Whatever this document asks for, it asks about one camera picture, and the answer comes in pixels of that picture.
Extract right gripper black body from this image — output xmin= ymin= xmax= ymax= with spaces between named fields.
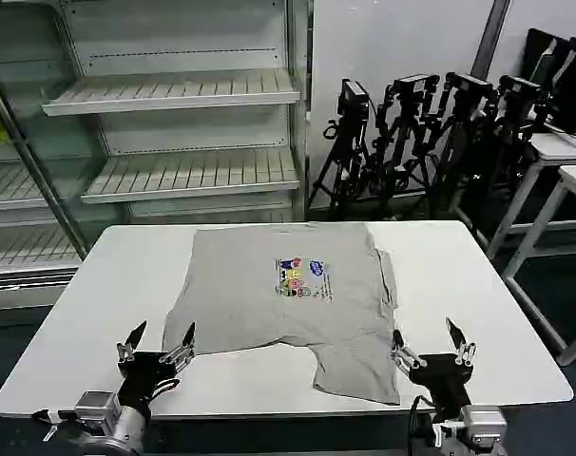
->
xmin=409 ymin=352 xmax=474 ymax=423

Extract grey printed t-shirt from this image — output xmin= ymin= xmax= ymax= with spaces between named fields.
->
xmin=161 ymin=221 xmax=404 ymax=407

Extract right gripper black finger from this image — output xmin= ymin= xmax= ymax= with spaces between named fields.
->
xmin=389 ymin=329 xmax=428 ymax=373
xmin=444 ymin=316 xmax=478 ymax=368

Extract narrow empty grey display shelf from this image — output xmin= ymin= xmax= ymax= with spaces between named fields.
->
xmin=0 ymin=0 xmax=92 ymax=327

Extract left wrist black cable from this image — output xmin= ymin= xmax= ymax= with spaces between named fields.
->
xmin=147 ymin=375 xmax=181 ymax=398

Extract wide empty grey display shelf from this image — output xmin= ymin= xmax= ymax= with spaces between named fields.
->
xmin=40 ymin=0 xmax=314 ymax=227

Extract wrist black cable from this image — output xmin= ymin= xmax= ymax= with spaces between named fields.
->
xmin=147 ymin=375 xmax=181 ymax=398
xmin=408 ymin=393 xmax=437 ymax=450

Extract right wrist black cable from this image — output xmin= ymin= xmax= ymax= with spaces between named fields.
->
xmin=408 ymin=393 xmax=437 ymax=450

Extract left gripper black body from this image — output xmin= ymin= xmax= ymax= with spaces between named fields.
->
xmin=116 ymin=351 xmax=182 ymax=413

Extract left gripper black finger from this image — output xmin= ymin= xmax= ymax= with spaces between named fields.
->
xmin=158 ymin=321 xmax=198 ymax=371
xmin=115 ymin=319 xmax=148 ymax=366

